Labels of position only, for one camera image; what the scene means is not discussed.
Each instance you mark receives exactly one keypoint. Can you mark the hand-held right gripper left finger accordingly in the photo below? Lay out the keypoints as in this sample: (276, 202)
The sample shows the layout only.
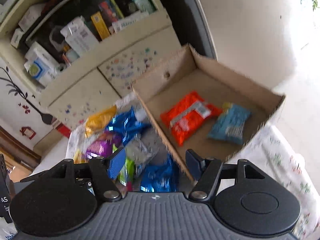
(116, 164)

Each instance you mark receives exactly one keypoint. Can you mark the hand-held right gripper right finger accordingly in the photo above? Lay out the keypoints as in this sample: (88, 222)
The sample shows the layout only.
(193, 163)

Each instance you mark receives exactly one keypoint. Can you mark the green snack packet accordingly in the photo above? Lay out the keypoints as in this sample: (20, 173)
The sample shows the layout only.
(127, 172)

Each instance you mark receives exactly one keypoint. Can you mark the purple snack packet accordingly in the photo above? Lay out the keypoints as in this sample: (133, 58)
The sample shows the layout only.
(100, 146)

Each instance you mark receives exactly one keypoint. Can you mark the silver foil snack packet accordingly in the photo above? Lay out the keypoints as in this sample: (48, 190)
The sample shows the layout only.
(140, 152)

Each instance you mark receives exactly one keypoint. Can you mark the blue foil snack packet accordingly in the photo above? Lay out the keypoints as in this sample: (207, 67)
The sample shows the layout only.
(160, 177)
(126, 125)

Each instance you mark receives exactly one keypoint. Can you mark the orange snack packet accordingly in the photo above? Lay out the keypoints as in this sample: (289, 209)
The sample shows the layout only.
(185, 120)

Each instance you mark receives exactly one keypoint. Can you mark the light blue snack packet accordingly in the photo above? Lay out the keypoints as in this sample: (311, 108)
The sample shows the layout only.
(230, 126)

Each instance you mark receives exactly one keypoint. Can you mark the brown cardboard box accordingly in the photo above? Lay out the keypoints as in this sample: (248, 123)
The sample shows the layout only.
(212, 80)

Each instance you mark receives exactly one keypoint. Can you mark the small yellow snack packet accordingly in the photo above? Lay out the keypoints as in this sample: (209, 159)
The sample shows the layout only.
(77, 156)

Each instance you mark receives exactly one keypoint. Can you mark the large yellow snack packet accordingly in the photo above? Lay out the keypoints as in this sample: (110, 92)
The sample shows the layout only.
(98, 122)

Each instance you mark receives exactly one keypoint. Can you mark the cream cabinet with stickers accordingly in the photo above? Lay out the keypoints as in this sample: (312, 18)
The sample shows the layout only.
(82, 92)

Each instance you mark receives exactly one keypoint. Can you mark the white floral tablecloth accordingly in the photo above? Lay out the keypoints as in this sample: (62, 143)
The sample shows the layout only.
(275, 160)

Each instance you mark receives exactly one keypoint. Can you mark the white box blue green label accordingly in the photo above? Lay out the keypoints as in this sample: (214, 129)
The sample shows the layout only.
(37, 65)

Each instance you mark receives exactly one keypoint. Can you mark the tall white carton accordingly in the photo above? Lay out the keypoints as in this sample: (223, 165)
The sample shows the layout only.
(78, 36)

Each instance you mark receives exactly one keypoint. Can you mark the yellow box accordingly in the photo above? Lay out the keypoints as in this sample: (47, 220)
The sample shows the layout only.
(100, 26)

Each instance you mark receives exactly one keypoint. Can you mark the flat white box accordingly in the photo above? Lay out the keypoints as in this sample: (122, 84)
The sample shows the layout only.
(128, 22)

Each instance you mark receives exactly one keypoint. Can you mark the brown wooden door frame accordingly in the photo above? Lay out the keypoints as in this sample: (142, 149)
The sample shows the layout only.
(15, 147)

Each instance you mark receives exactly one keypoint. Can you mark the dark grey door frame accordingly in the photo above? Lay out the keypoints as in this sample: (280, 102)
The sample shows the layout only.
(192, 17)

